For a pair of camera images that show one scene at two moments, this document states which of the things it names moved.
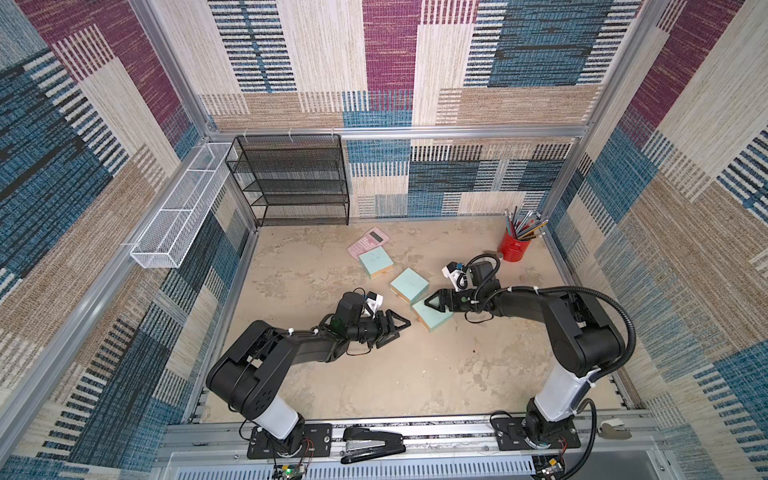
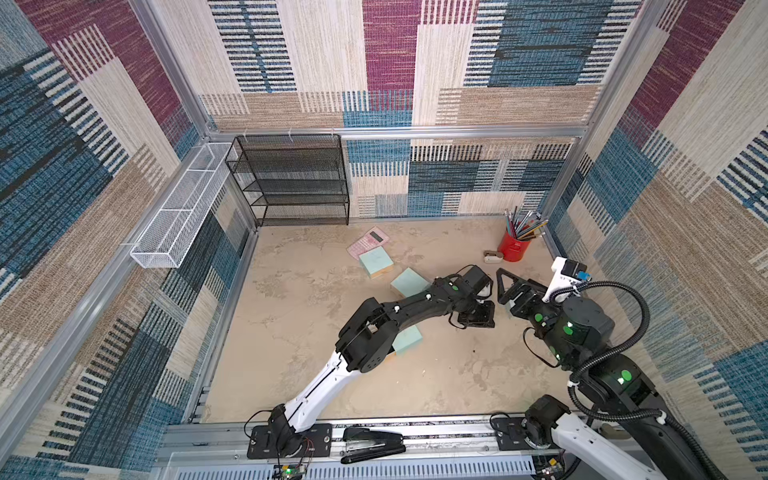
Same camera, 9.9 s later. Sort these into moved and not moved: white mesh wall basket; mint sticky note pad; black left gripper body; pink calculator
Moved: black left gripper body
Not moved: mint sticky note pad; white mesh wall basket; pink calculator
